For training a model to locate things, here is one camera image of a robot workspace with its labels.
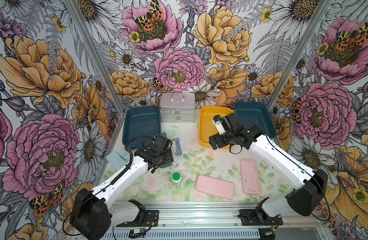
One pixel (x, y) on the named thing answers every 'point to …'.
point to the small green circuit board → (137, 232)
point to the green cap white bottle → (176, 179)
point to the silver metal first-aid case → (177, 107)
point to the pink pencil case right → (250, 176)
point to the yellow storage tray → (206, 128)
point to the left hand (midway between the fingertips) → (164, 162)
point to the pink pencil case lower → (215, 187)
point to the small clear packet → (176, 146)
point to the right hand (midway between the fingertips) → (219, 142)
